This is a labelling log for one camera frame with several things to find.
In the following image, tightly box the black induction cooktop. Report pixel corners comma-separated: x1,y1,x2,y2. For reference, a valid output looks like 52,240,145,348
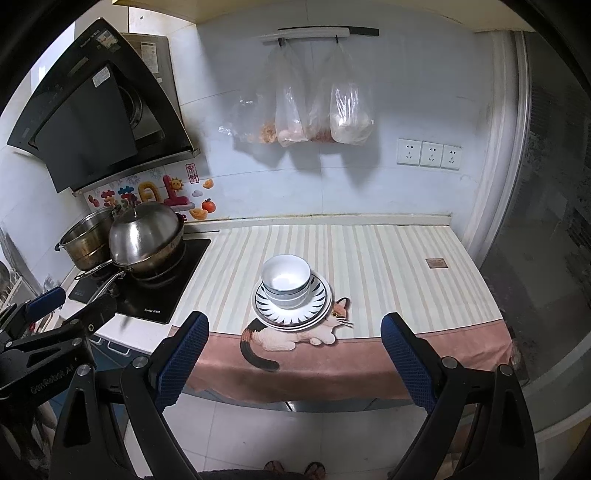
67,237,212,325

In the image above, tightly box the wall hook rail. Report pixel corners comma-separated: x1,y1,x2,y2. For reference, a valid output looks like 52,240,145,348
259,27,380,44

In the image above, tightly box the fruit wall sticker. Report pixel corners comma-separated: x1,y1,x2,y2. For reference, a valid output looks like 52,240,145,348
85,161,218,222

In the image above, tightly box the blue striped plate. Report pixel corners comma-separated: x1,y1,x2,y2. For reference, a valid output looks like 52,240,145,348
255,272,329,325

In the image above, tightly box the glass window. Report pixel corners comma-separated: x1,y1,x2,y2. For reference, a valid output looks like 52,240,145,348
462,28,591,444

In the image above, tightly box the black range hood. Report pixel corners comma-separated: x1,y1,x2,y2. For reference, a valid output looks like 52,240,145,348
7,18,201,192

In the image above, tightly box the striped cat print tablecloth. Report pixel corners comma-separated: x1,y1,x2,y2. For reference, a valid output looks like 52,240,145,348
166,224,515,404

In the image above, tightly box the white bowl blue rim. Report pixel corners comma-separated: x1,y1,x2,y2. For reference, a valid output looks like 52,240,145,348
261,254,312,298

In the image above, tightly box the steel wok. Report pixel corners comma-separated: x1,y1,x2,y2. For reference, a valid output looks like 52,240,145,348
74,222,186,280

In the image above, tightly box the blue cabinet drawer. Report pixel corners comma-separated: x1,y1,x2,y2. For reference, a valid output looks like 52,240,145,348
90,333,155,370

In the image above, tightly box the plain white bowl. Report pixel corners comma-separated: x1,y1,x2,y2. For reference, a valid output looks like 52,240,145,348
267,286,310,309

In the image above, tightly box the clear plastic bag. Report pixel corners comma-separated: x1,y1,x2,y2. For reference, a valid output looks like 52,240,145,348
219,46,280,144
329,44,375,146
274,44,310,147

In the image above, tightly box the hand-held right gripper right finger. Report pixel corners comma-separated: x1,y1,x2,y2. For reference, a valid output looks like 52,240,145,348
380,312,541,480

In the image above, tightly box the steel wok lid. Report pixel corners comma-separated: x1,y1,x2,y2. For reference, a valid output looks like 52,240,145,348
108,202,183,266

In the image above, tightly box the steel stockpot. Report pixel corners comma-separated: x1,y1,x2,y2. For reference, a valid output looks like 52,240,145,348
55,206,121,271

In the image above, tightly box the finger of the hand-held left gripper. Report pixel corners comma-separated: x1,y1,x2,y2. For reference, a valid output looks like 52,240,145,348
60,295,118,334
25,286,66,324

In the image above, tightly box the black frying pan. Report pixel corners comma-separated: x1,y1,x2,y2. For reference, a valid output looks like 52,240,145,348
92,258,188,305

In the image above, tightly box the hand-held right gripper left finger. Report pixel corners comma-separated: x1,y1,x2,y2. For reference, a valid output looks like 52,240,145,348
48,311,211,480

